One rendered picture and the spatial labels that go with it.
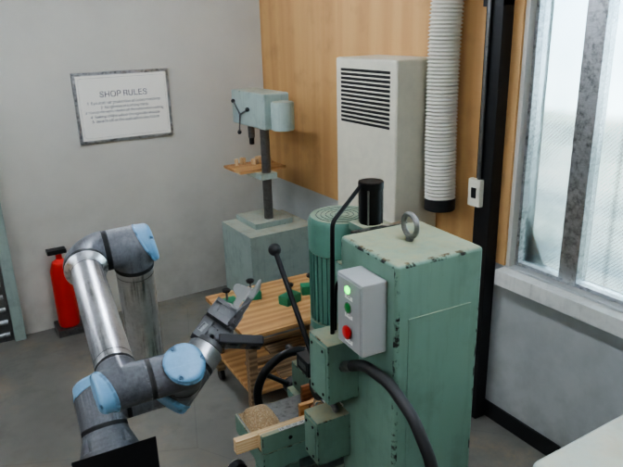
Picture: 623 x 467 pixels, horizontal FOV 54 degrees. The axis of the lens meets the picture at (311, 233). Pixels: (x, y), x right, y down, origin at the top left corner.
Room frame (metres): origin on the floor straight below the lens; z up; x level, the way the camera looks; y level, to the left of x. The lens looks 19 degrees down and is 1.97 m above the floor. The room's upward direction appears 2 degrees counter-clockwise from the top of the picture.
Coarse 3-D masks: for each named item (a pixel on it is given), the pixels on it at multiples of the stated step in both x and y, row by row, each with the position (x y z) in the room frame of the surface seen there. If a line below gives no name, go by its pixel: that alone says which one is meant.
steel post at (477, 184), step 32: (512, 0) 2.75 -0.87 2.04; (512, 32) 2.76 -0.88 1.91; (480, 128) 2.77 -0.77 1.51; (480, 160) 2.77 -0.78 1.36; (480, 192) 2.75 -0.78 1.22; (480, 224) 2.77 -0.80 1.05; (480, 288) 2.74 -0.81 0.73; (480, 320) 2.73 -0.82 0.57; (480, 352) 2.73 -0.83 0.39; (480, 384) 2.74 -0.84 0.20
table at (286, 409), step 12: (288, 396) 1.70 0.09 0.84; (276, 408) 1.56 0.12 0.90; (288, 408) 1.56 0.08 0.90; (240, 420) 1.50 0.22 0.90; (240, 432) 1.50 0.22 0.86; (300, 444) 1.40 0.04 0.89; (264, 456) 1.35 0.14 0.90; (276, 456) 1.37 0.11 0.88; (288, 456) 1.38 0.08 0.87; (300, 456) 1.40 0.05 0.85
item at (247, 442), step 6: (288, 420) 1.44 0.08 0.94; (270, 426) 1.42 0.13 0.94; (252, 432) 1.39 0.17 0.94; (234, 438) 1.37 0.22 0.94; (240, 438) 1.37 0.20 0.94; (246, 438) 1.37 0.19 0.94; (252, 438) 1.37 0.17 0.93; (234, 444) 1.37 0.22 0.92; (240, 444) 1.36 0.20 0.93; (246, 444) 1.37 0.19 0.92; (252, 444) 1.37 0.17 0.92; (258, 444) 1.38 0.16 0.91; (240, 450) 1.36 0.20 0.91; (246, 450) 1.36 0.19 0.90
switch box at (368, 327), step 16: (352, 272) 1.18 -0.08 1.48; (368, 272) 1.18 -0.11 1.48; (352, 288) 1.13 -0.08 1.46; (368, 288) 1.11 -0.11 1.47; (384, 288) 1.13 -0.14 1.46; (352, 304) 1.13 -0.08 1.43; (368, 304) 1.11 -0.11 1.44; (384, 304) 1.13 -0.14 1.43; (352, 320) 1.14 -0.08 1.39; (368, 320) 1.11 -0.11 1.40; (384, 320) 1.13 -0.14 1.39; (352, 336) 1.14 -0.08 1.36; (368, 336) 1.11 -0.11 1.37; (384, 336) 1.13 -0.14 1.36; (368, 352) 1.11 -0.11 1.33
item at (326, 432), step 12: (312, 408) 1.29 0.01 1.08; (324, 408) 1.29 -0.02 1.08; (312, 420) 1.25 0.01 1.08; (324, 420) 1.24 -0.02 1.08; (336, 420) 1.25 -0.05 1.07; (348, 420) 1.26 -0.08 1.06; (312, 432) 1.24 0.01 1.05; (324, 432) 1.23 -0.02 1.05; (336, 432) 1.25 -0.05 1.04; (348, 432) 1.26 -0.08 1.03; (312, 444) 1.24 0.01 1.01; (324, 444) 1.23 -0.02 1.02; (336, 444) 1.25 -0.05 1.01; (348, 444) 1.26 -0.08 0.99; (312, 456) 1.24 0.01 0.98; (324, 456) 1.23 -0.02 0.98; (336, 456) 1.25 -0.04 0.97
